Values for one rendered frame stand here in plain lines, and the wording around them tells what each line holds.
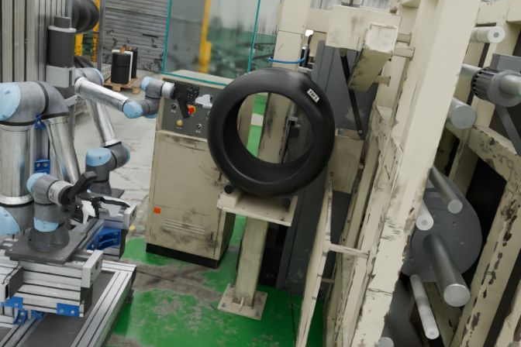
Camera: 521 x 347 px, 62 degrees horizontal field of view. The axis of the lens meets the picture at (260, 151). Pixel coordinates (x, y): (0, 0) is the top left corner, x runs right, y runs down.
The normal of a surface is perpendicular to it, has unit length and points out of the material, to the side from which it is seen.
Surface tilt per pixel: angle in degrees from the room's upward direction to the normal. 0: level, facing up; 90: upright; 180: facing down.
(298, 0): 90
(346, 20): 90
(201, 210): 90
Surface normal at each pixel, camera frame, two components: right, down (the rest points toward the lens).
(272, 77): -0.05, -0.54
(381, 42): -0.11, -0.04
